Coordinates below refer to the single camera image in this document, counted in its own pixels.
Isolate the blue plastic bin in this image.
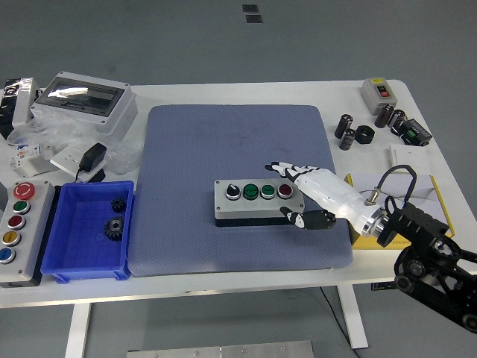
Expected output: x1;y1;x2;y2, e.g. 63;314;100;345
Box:
40;180;136;283

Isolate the white table leg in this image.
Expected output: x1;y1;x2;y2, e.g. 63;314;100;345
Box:
63;304;92;358
337;285;369;350

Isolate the grey four-control button box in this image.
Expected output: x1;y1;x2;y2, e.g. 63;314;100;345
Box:
214;178;306;228

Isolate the black cylindrical capacitor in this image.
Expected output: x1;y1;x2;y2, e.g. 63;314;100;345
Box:
374;103;395;130
334;114;354;139
387;109;407;131
339;128;356;151

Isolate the black power adapter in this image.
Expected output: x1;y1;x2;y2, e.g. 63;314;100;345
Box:
75;142;108;183

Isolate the black floor cable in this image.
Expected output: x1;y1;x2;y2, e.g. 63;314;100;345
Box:
319;286;368;358

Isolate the grey five-button control box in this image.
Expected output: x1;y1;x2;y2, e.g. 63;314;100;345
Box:
0;180;57;288

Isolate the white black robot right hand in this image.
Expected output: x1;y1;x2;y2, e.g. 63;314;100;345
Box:
264;160;381;235

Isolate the black hex nut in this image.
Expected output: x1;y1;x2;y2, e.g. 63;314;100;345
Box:
354;125;376;145

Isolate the grey-blue textured mat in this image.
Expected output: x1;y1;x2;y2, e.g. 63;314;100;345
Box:
128;104;354;277

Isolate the grey enclosure with clear lid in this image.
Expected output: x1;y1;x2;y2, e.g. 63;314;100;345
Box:
29;71;139;142

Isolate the grey two-button switch box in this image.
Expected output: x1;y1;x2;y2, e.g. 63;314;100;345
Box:
360;77;399;116

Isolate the clear plastic bag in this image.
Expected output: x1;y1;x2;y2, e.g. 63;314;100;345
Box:
6;111;145;176

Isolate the black module with green terminal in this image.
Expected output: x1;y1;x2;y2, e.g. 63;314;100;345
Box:
397;118;433;148

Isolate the white wall socket plate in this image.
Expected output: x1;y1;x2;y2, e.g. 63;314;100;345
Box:
50;145;90;175

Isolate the large black gear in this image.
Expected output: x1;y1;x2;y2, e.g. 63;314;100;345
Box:
103;215;126;243

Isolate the yellow and white cardboard box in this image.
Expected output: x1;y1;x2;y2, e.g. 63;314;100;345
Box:
343;172;455;251

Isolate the white circuit breaker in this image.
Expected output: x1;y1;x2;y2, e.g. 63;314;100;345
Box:
9;143;57;178

